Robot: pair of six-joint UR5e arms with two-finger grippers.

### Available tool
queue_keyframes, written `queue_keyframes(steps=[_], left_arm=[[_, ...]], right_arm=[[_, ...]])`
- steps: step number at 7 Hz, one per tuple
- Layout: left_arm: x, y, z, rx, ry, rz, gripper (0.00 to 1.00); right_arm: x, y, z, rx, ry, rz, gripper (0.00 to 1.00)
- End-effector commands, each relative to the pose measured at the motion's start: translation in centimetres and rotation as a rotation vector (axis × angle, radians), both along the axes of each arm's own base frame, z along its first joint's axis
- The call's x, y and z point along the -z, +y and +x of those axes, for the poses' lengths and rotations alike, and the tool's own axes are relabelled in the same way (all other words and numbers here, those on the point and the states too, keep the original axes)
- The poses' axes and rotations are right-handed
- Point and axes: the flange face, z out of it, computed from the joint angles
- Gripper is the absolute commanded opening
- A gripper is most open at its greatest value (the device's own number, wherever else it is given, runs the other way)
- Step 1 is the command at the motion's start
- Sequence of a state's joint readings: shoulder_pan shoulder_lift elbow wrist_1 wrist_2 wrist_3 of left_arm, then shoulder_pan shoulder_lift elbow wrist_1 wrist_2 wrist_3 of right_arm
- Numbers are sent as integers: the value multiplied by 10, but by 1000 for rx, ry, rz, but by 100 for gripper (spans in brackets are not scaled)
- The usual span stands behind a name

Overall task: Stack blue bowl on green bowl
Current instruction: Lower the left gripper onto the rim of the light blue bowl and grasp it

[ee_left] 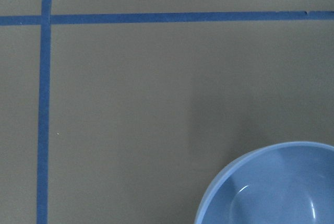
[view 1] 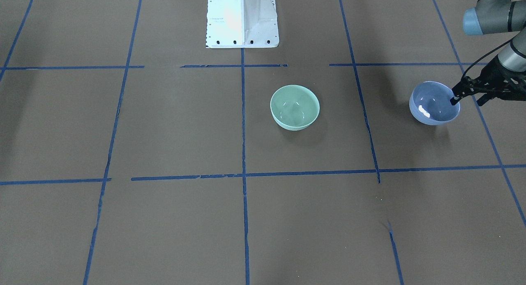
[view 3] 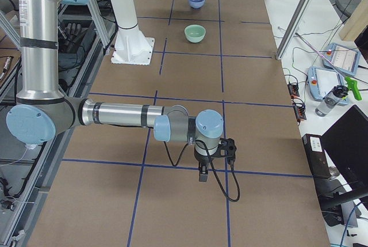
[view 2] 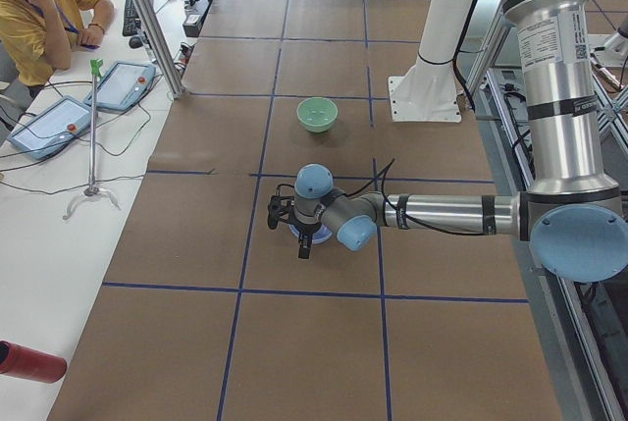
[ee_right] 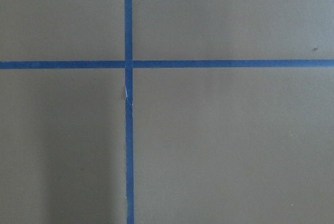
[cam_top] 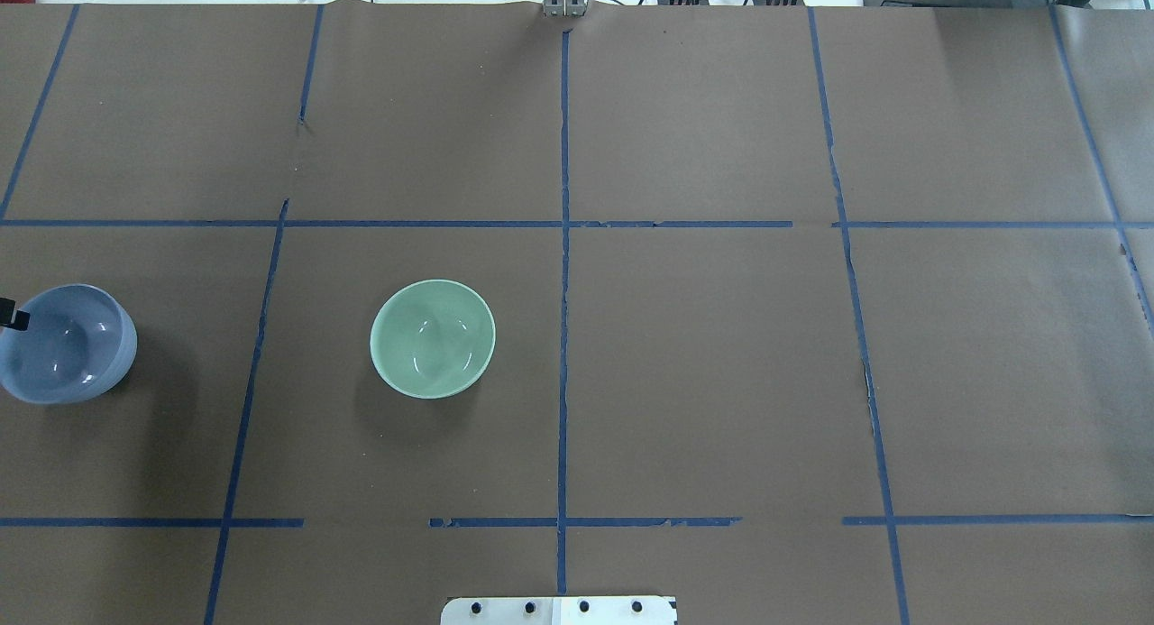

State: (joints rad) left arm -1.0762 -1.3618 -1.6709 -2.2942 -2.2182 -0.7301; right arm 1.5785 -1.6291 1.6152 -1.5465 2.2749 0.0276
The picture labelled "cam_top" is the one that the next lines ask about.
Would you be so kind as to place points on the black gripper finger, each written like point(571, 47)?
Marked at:
point(12, 317)

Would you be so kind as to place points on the blue ceramic bowl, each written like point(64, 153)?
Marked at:
point(80, 343)

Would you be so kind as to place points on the green ceramic bowl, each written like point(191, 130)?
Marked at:
point(432, 339)

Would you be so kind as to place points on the brown paper table mat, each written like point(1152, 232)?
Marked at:
point(827, 316)

